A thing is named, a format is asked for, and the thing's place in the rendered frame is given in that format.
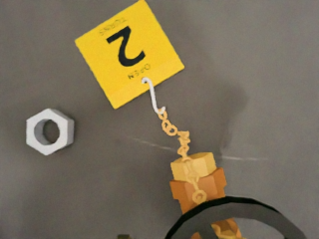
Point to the yellow number tag with chain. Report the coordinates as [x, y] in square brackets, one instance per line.
[124, 52]

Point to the grey hex nut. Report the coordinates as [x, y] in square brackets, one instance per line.
[34, 132]

